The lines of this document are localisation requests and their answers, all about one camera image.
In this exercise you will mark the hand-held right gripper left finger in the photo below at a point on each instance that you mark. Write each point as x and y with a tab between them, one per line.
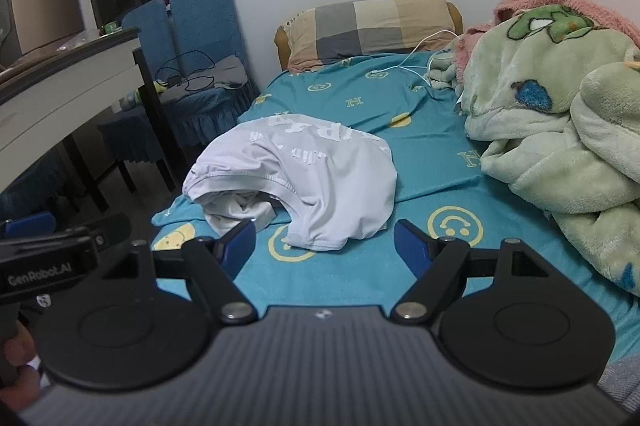
236	247

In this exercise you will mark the person's grey pants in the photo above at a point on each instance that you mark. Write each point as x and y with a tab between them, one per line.
622	386

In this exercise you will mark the yellow green toy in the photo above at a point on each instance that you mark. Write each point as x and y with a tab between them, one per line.
129	100

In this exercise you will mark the green fleece blanket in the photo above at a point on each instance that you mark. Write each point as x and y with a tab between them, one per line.
550	131

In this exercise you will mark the person's left hand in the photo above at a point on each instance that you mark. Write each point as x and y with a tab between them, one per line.
17	351

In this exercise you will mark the grey cloth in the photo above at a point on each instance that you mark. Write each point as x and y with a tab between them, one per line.
230	74

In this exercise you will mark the teal smiley print bed sheet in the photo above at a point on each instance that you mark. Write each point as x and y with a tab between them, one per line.
430	141

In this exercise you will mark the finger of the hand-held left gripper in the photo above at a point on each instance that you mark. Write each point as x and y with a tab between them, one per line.
30	224

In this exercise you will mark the white table with dark legs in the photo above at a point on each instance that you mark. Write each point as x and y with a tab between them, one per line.
60	81

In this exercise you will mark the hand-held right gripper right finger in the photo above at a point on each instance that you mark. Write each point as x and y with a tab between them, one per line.
411	247

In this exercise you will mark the blue covered chair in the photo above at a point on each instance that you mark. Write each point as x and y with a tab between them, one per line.
145	31
205	21
30	181

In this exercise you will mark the plaid pillow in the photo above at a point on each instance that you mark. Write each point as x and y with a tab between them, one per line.
370	23

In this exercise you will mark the mustard yellow cushion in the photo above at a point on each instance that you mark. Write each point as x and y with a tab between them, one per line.
281	45

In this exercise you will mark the white t-shirt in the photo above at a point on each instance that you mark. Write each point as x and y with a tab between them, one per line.
320	176

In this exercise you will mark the small green packet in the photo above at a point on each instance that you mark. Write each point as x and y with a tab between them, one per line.
111	27

